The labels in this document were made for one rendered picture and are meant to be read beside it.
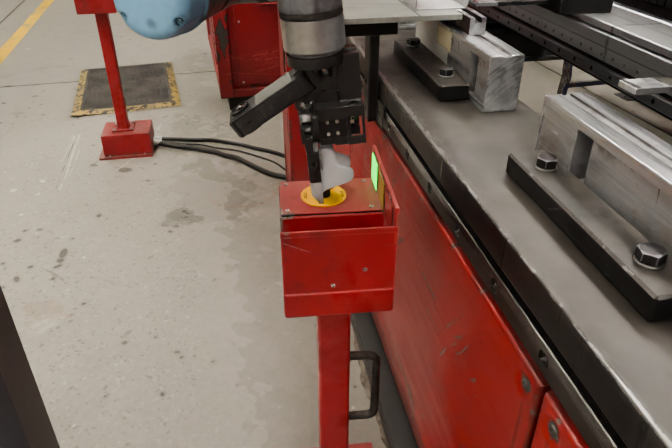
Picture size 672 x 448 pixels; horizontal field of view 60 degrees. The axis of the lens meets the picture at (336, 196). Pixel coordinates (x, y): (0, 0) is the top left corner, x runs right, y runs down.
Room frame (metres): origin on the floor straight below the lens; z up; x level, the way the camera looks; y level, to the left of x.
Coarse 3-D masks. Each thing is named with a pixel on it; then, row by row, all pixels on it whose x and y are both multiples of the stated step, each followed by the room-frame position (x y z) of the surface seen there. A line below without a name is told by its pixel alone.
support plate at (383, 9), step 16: (352, 0) 1.18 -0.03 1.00; (368, 0) 1.18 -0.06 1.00; (384, 0) 1.18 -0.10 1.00; (352, 16) 1.04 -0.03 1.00; (368, 16) 1.04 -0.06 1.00; (384, 16) 1.04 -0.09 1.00; (400, 16) 1.04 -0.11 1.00; (416, 16) 1.04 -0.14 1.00; (432, 16) 1.05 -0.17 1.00; (448, 16) 1.05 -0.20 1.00
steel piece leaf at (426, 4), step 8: (408, 0) 1.13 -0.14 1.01; (416, 0) 1.09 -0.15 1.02; (424, 0) 1.17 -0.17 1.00; (432, 0) 1.17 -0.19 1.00; (440, 0) 1.17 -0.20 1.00; (448, 0) 1.17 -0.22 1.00; (416, 8) 1.10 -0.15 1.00; (424, 8) 1.10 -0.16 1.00; (432, 8) 1.10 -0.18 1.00; (440, 8) 1.10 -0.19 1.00; (448, 8) 1.10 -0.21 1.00; (456, 8) 1.10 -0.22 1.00; (464, 8) 1.10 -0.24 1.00
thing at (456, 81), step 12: (396, 48) 1.22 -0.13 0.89; (408, 48) 1.18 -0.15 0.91; (420, 48) 1.18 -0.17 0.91; (408, 60) 1.13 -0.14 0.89; (420, 60) 1.09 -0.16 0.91; (432, 60) 1.09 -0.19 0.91; (420, 72) 1.06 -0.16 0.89; (432, 72) 1.02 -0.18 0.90; (432, 84) 0.99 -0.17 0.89; (444, 84) 0.96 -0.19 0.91; (456, 84) 0.96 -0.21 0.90; (468, 84) 0.96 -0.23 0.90; (444, 96) 0.95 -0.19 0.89; (456, 96) 0.95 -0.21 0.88
